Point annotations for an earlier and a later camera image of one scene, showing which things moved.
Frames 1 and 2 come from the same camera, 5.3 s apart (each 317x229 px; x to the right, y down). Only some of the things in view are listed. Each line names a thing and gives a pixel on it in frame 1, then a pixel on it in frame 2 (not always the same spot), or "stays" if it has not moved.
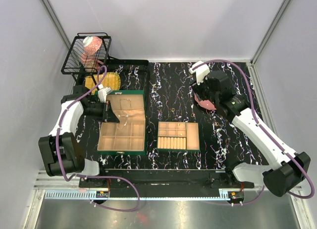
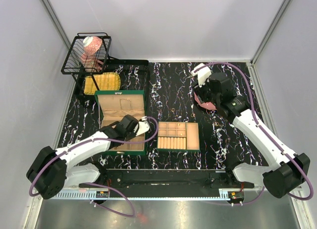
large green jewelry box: (128, 137) stays
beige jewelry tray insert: (178, 136) stays
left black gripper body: (98, 110) -> (130, 135)
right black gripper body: (202, 92) stays
